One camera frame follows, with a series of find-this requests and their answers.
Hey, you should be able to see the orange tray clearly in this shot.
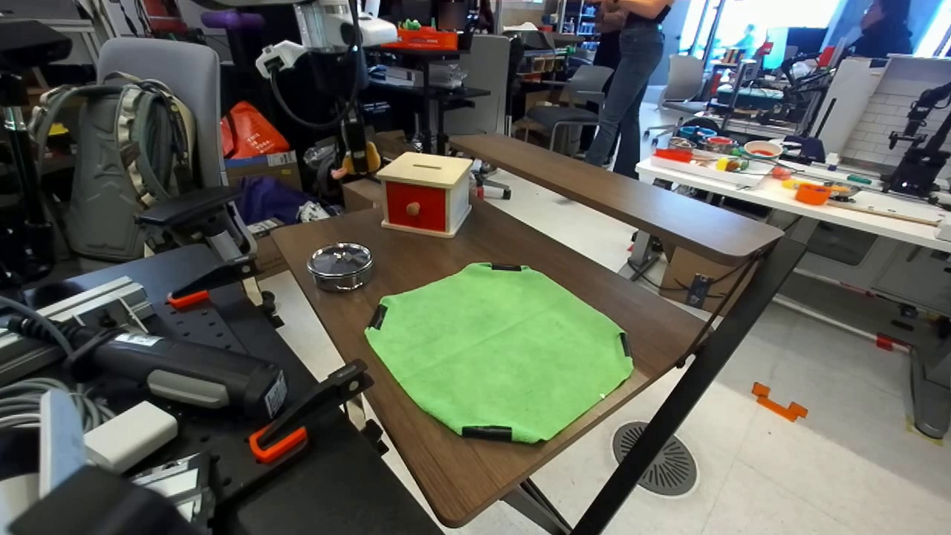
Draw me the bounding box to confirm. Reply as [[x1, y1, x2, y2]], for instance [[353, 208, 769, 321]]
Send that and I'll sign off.
[[378, 23, 463, 57]]

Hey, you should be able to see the grey chair with armrests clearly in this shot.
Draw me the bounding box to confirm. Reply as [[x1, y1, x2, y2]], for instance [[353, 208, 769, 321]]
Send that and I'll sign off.
[[518, 61, 617, 159]]

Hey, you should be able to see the grey backpack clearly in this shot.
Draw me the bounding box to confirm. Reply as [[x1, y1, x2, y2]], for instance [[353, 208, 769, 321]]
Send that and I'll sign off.
[[26, 70, 203, 265]]

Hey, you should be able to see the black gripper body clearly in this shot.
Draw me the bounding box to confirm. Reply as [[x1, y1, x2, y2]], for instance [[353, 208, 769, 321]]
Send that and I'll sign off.
[[338, 100, 372, 155]]

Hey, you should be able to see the small orange yellow doll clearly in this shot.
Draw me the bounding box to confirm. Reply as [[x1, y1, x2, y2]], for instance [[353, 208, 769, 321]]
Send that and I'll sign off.
[[329, 140, 387, 185]]

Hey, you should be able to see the white slanted board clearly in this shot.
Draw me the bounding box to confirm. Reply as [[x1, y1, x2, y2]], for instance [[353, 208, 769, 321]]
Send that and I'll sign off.
[[809, 51, 951, 171]]

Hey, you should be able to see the grey office chair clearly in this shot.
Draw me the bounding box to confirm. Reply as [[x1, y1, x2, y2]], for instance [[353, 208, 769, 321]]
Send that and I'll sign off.
[[94, 35, 258, 268]]

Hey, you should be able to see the brown wooden table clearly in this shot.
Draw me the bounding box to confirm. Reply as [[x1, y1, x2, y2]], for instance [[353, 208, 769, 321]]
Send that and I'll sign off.
[[271, 198, 711, 531]]

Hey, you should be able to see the person in dark top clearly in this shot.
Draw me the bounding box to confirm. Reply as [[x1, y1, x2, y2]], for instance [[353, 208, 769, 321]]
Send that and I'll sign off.
[[849, 0, 917, 58]]

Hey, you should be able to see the small black orange clamp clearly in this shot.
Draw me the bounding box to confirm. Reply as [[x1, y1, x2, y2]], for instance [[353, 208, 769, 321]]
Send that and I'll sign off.
[[162, 252, 258, 315]]

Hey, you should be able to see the person in blue jeans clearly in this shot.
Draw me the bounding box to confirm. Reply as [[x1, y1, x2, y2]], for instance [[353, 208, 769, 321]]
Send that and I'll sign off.
[[583, 0, 677, 177]]

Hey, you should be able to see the white cable bundle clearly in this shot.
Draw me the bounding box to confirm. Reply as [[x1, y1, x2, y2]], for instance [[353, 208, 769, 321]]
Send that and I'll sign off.
[[0, 372, 115, 433]]

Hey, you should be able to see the black diagonal table leg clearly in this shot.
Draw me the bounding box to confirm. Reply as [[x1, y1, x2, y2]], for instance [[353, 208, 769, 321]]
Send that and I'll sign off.
[[570, 217, 819, 535]]

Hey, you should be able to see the cardboard box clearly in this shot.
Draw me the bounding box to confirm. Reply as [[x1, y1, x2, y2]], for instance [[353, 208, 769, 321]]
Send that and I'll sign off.
[[657, 240, 751, 308]]

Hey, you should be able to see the round clear glass bowl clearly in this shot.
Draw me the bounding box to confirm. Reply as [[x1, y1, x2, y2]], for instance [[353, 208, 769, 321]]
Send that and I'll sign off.
[[304, 240, 378, 295]]

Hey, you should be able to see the green microfibre cloth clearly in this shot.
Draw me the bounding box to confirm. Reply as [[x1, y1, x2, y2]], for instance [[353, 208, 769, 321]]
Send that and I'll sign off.
[[362, 257, 638, 446]]

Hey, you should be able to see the large black orange clamp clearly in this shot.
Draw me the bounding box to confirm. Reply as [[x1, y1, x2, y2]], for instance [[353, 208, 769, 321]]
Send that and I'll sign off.
[[216, 357, 378, 498]]

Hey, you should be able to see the round metal floor drain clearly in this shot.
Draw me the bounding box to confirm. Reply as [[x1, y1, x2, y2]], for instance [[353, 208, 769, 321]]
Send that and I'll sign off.
[[610, 419, 702, 498]]

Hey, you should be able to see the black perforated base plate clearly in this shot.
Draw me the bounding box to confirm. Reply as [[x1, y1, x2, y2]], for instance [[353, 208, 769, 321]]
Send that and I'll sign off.
[[38, 240, 446, 535]]

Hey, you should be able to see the aluminium profile rail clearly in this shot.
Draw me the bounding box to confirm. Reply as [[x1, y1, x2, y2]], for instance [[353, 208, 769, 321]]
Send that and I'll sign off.
[[0, 272, 151, 363]]

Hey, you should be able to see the red wooden drawer box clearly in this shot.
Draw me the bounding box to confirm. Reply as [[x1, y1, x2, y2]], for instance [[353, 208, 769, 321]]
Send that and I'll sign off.
[[375, 149, 477, 240]]

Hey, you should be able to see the brown raised table shelf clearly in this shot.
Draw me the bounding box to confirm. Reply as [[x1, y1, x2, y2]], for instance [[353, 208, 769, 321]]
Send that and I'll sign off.
[[446, 130, 787, 265]]

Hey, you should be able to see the black handheld device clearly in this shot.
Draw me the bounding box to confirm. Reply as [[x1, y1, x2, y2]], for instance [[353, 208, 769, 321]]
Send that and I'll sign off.
[[5, 312, 292, 419]]

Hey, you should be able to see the white cluttered work table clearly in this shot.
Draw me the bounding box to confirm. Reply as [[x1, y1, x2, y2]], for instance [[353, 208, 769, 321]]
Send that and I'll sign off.
[[633, 137, 951, 254]]

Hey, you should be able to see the orange bag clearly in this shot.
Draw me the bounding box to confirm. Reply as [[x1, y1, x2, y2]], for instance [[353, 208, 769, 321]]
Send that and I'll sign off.
[[216, 97, 295, 164]]

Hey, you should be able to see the purple cloth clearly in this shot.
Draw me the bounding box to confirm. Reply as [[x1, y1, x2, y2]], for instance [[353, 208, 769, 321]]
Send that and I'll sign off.
[[235, 174, 311, 228]]

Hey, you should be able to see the white power adapter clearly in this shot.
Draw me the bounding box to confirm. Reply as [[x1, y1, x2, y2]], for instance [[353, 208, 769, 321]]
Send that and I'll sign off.
[[81, 397, 180, 476]]

